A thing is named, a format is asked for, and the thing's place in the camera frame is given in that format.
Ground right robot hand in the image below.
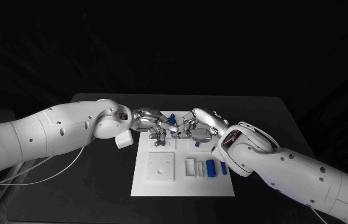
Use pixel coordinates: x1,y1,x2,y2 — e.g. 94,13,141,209
170,107,231,143

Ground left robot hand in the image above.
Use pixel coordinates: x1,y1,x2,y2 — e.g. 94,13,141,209
130,107,180,147

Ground blue plug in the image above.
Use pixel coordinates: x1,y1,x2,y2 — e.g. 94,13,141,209
167,113,179,134

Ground white task board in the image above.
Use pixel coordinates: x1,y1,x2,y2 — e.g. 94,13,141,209
130,110,235,197

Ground thick blue cylinder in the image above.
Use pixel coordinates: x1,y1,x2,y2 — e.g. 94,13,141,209
205,159,218,178

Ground white cable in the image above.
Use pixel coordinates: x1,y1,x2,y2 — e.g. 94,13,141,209
0,155,55,183
0,146,85,186
309,206,328,224

